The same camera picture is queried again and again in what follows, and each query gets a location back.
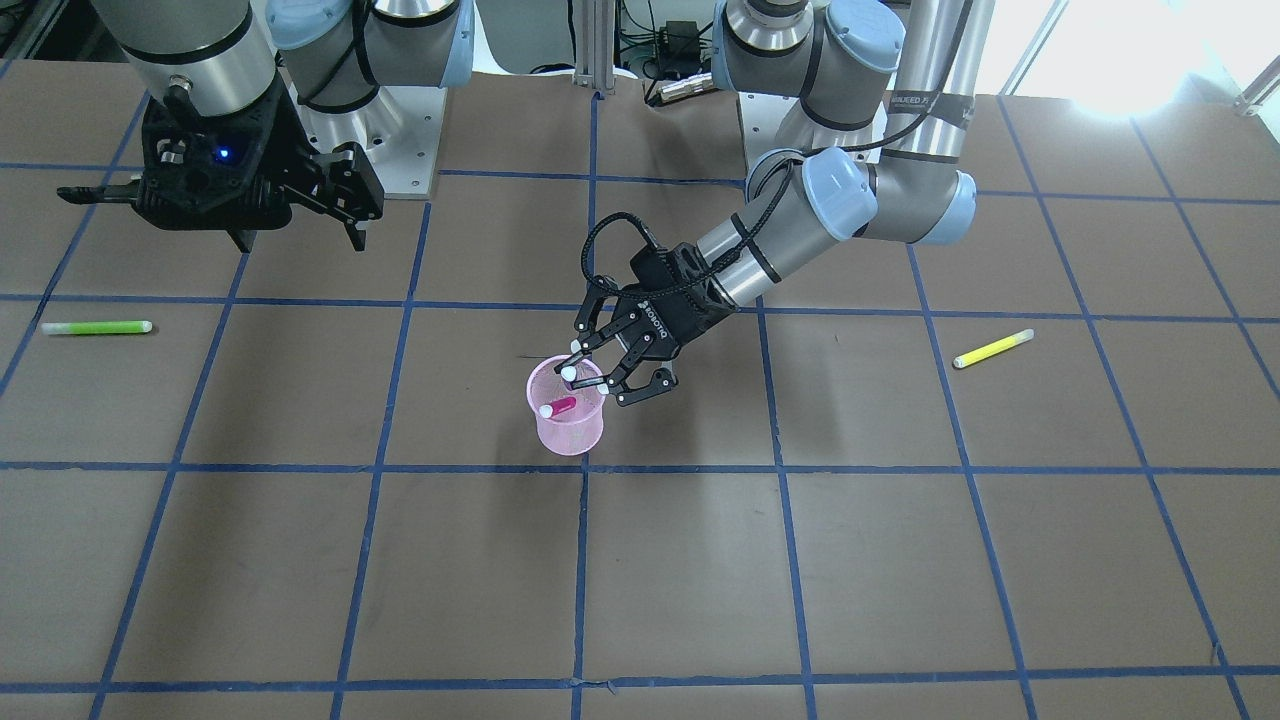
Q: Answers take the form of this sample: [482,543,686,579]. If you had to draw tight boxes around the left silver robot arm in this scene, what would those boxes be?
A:
[554,1,995,406]

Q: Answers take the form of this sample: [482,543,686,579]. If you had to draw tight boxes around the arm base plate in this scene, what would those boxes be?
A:
[300,87,449,200]
[739,94,797,202]

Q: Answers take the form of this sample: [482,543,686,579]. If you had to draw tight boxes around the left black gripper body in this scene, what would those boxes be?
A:
[613,243,736,357]

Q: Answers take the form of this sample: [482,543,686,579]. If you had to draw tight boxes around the yellow pen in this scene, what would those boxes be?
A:
[951,328,1036,370]

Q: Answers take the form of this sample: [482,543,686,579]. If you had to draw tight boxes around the pink pen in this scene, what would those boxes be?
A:
[538,396,577,419]

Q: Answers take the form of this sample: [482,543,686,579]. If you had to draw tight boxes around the green pen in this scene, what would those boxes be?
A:
[40,320,154,336]

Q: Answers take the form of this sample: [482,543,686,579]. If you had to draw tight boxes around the aluminium frame post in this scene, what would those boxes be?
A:
[570,0,617,99]

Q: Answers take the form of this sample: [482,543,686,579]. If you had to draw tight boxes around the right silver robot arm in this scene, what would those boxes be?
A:
[59,1,477,252]

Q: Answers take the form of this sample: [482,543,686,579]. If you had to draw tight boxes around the pink mesh cup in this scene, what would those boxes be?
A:
[526,355,608,456]

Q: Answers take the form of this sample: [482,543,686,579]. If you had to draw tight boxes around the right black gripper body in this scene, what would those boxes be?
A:
[131,76,323,233]

